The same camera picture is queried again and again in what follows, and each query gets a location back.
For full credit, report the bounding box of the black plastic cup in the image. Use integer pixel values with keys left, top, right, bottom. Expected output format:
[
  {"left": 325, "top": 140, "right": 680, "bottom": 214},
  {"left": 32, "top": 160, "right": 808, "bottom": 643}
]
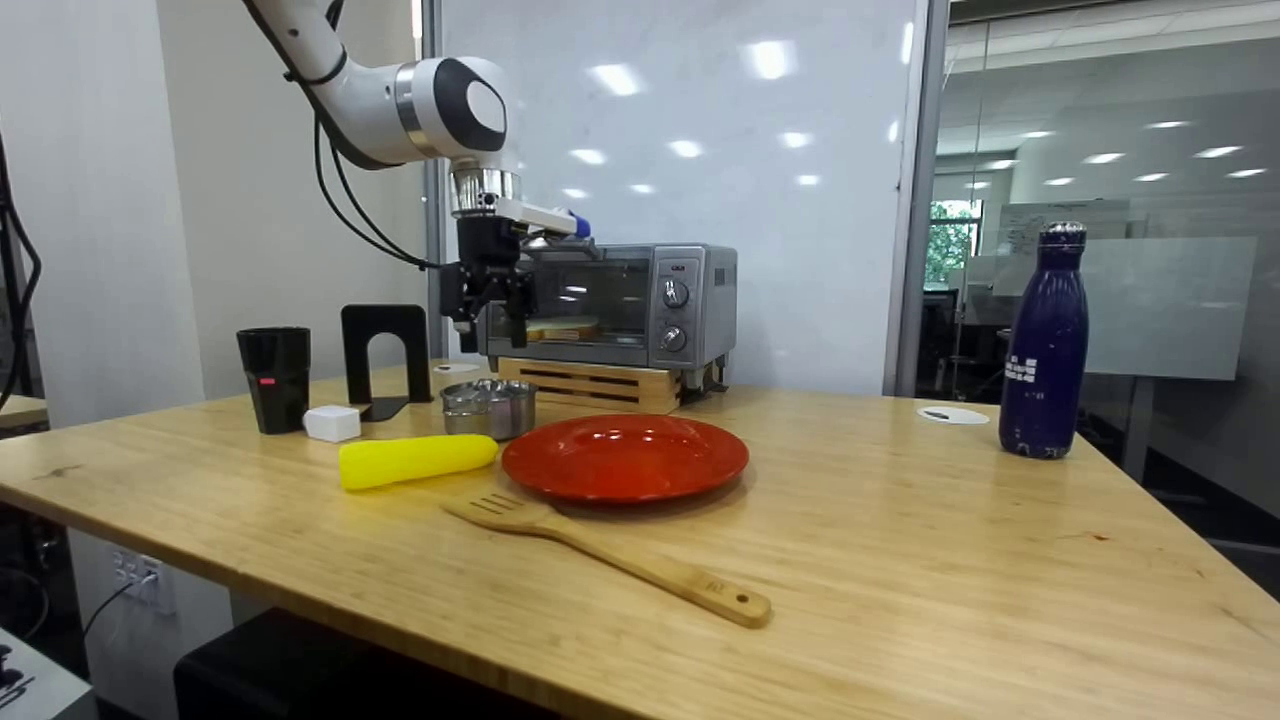
[{"left": 237, "top": 328, "right": 313, "bottom": 435}]

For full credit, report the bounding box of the black metal bookend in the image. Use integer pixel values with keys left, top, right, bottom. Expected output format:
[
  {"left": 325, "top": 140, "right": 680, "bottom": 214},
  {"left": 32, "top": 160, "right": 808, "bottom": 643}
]
[{"left": 339, "top": 303, "right": 433, "bottom": 423}]

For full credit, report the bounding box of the yellow toy corn cob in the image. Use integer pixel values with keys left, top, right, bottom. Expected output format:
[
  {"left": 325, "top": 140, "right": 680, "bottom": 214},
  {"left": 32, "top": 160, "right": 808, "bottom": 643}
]
[{"left": 337, "top": 435, "right": 500, "bottom": 492}]

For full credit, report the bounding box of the silver toaster oven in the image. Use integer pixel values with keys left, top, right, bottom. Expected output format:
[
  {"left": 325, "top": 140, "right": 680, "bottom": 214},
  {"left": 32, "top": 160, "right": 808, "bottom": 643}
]
[{"left": 480, "top": 238, "right": 734, "bottom": 372}]

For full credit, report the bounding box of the dark blue water bottle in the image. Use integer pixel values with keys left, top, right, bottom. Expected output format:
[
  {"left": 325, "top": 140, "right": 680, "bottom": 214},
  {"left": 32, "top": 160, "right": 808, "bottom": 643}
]
[{"left": 999, "top": 224, "right": 1088, "bottom": 461}]

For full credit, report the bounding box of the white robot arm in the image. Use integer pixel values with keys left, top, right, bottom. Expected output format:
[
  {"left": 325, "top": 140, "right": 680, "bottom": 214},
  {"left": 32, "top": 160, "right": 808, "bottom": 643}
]
[{"left": 243, "top": 0, "right": 586, "bottom": 353}]

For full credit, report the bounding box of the small steel pot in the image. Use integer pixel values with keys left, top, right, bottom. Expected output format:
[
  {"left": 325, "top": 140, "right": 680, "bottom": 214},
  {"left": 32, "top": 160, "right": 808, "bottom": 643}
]
[{"left": 439, "top": 381, "right": 536, "bottom": 439}]

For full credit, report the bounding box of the wooden slatted crate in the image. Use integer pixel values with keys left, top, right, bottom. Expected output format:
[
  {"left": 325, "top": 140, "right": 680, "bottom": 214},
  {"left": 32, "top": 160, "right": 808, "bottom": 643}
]
[{"left": 495, "top": 354, "right": 727, "bottom": 412}]

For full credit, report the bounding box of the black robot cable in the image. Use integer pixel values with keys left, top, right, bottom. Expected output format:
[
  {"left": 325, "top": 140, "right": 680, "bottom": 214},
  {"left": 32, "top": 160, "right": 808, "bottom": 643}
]
[{"left": 241, "top": 0, "right": 465, "bottom": 274}]

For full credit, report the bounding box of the wooden slotted spatula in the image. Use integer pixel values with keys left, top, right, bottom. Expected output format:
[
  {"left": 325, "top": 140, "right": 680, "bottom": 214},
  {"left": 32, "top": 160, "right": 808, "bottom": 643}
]
[{"left": 448, "top": 486, "right": 771, "bottom": 627}]

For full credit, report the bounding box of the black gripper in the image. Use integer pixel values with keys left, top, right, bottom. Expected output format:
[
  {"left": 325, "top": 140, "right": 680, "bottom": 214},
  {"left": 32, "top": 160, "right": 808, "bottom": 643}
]
[{"left": 439, "top": 207, "right": 577, "bottom": 354}]

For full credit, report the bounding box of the red round plate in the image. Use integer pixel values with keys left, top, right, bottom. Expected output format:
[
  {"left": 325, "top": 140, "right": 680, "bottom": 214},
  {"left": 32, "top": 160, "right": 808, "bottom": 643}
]
[{"left": 505, "top": 416, "right": 748, "bottom": 504}]

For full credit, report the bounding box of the white round coaster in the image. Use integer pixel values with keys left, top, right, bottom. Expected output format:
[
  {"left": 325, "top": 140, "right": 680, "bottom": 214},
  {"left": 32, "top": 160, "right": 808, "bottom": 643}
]
[{"left": 917, "top": 402, "right": 988, "bottom": 426}]

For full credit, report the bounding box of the small white block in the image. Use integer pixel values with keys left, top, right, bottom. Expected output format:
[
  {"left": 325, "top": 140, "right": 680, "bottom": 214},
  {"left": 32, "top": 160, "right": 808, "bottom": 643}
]
[{"left": 303, "top": 402, "right": 359, "bottom": 445}]

